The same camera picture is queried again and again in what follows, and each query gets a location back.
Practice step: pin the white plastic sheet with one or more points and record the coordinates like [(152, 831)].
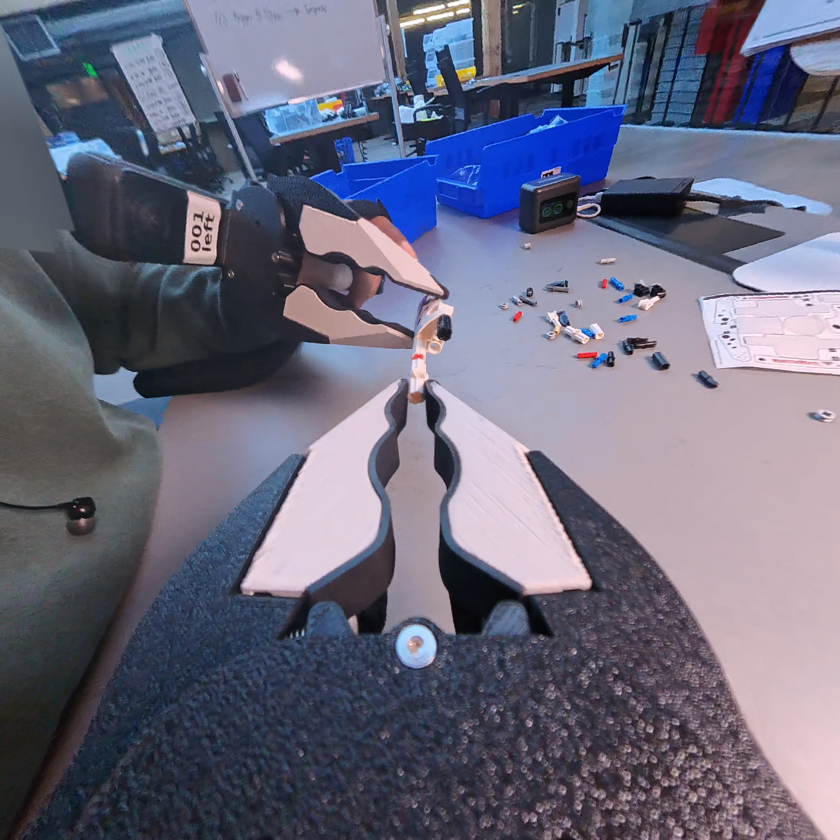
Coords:
[(754, 193)]

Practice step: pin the black toy tube connector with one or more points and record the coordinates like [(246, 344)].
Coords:
[(660, 361), (444, 326)]

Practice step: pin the white paper notice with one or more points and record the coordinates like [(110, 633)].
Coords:
[(154, 82)]

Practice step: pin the blue plastic bin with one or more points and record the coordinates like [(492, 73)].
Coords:
[(400, 197), (525, 157)]

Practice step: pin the black earbud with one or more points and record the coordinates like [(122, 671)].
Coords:
[(82, 512)]

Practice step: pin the person's left hand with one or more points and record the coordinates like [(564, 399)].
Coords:
[(367, 289)]

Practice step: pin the open building instruction booklet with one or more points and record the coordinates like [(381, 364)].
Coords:
[(787, 19)]

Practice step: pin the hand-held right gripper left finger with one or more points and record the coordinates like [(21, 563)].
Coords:
[(315, 525)]

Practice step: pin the toy sticker sheet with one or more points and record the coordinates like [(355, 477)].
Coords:
[(774, 334)]

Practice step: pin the black office desk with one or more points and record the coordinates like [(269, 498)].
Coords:
[(544, 69)]

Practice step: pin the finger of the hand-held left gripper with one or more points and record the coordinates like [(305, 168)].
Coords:
[(341, 325), (367, 246)]

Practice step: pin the person's left forearm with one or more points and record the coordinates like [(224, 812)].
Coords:
[(164, 308)]

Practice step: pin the black power adapter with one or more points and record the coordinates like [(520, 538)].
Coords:
[(646, 197)]

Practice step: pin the black device with green display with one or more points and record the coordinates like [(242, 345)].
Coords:
[(531, 213)]

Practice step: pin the white metal stand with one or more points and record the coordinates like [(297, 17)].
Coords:
[(794, 266)]

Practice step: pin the white toy connector with hole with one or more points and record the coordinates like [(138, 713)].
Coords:
[(576, 333)]

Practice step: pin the whiteboard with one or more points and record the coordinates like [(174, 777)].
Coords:
[(289, 46)]

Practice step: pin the black mesh office chair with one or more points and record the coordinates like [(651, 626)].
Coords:
[(144, 410)]

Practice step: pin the storage rack with coloured bins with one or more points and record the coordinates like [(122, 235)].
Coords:
[(715, 65)]

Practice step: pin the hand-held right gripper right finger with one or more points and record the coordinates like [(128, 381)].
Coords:
[(512, 518)]

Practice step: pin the white spotted toy panel assembly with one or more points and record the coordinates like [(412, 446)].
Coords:
[(430, 315)]

